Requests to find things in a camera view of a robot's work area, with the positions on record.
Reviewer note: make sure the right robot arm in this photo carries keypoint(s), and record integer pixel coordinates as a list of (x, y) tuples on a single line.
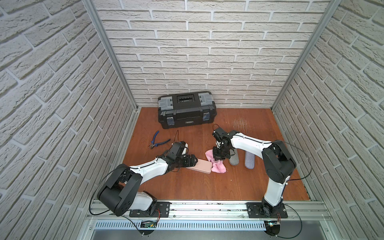
[(279, 163)]

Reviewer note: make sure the black plastic toolbox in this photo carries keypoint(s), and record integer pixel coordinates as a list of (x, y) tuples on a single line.
[(187, 109)]

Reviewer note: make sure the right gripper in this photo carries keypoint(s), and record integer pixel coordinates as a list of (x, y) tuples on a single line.
[(217, 157)]

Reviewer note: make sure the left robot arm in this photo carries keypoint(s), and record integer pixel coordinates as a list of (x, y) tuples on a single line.
[(120, 192)]

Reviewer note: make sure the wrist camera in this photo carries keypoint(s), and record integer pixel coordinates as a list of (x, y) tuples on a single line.
[(222, 137), (186, 149)]

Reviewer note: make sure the pink microfibre cloth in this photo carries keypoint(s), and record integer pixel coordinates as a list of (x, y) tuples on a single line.
[(217, 165)]

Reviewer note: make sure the pink eyeglass case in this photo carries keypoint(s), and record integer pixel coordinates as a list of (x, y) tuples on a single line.
[(202, 166)]

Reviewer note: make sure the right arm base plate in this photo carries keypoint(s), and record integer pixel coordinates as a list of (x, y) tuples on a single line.
[(258, 210)]

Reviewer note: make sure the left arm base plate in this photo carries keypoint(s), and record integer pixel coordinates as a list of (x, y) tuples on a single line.
[(159, 209)]

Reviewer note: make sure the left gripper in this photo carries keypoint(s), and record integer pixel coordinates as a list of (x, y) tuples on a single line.
[(188, 160)]

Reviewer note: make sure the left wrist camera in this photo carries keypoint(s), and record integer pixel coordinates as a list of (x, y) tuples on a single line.
[(186, 149)]

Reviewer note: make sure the aluminium mounting rail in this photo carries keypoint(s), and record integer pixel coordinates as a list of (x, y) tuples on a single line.
[(241, 211)]

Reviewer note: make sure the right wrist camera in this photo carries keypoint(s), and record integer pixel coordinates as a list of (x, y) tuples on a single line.
[(222, 137)]

